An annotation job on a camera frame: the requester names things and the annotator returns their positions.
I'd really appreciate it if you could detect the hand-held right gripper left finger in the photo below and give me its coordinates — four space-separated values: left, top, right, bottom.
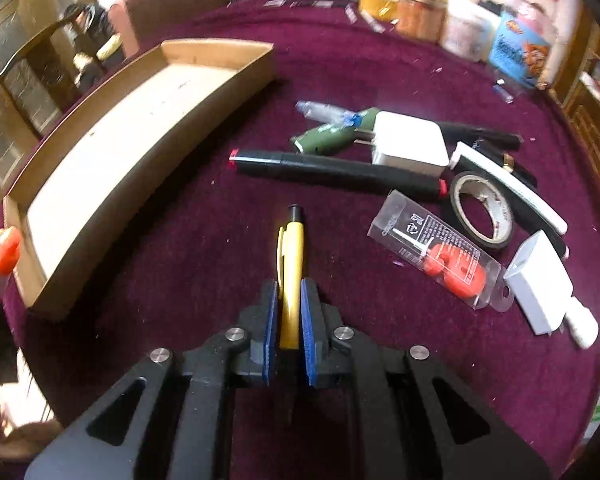
24 279 281 480

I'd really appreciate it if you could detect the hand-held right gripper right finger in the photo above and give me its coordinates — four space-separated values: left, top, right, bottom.
301 279 551 480

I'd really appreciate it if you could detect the yellow pen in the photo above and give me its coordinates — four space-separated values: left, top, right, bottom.
277 204 306 351

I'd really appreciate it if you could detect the clear package with orange item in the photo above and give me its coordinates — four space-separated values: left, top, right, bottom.
368 189 518 314

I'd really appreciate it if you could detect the black marker with red ends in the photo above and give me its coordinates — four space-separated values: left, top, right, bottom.
228 148 449 202

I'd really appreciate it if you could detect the green lighter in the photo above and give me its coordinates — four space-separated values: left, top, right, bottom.
289 107 381 156

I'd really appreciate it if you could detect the black tape roll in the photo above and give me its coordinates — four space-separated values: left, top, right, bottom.
440 171 516 251

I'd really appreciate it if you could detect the large white charger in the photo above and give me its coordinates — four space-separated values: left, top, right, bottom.
356 111 451 179

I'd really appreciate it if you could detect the clear blue pen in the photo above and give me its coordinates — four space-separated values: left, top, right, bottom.
295 100 366 128

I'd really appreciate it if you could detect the cardboard tray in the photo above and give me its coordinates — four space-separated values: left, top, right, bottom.
2 38 275 322

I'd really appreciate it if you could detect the small white charger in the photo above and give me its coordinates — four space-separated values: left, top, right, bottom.
502 230 576 336

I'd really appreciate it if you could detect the white marker with black cap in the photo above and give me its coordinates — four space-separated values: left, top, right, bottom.
450 141 569 235

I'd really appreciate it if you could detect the black pen with white print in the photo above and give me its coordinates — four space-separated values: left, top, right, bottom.
437 121 523 151

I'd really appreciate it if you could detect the black pen with clip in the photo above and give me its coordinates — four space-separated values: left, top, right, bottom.
500 152 539 187

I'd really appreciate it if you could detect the maroon velvet tablecloth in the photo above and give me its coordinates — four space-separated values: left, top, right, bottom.
2 0 600 480

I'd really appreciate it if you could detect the orange jar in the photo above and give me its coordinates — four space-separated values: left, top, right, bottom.
397 0 451 44

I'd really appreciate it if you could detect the maroon armchair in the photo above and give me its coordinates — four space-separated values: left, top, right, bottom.
109 0 242 57

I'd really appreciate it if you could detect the white jar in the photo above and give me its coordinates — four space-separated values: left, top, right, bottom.
440 0 502 62

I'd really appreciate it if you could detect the dark wooden chair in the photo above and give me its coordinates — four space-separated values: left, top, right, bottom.
0 9 108 138

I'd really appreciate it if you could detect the blue label container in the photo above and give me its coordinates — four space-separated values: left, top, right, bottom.
487 0 561 91

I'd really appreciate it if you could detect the wooden cabinet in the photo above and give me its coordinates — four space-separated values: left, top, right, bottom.
550 25 600 271

